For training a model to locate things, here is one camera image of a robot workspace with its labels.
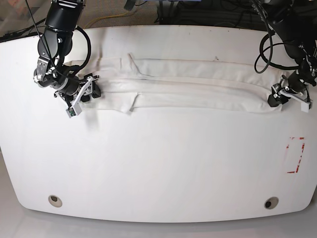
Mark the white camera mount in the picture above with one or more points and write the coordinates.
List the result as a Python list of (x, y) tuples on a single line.
[(87, 89), (303, 97)]

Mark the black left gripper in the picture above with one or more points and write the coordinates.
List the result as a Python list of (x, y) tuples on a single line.
[(305, 74)]

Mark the right table grommet hole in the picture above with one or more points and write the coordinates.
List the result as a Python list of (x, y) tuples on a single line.
[(271, 203)]

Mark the left table grommet hole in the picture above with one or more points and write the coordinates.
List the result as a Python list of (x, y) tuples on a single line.
[(55, 201)]

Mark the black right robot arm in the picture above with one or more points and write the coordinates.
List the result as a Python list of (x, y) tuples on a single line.
[(55, 44)]

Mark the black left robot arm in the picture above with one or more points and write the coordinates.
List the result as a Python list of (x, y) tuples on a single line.
[(299, 42)]

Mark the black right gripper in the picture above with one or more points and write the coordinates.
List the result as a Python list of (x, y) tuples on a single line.
[(62, 78)]

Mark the red tape rectangle marker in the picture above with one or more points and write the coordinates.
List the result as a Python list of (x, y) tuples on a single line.
[(293, 154)]

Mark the white printed T-shirt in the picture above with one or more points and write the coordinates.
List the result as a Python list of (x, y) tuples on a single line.
[(128, 83)]

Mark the table grommet hole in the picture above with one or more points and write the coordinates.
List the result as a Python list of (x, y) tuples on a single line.
[(55, 201), (271, 203)]

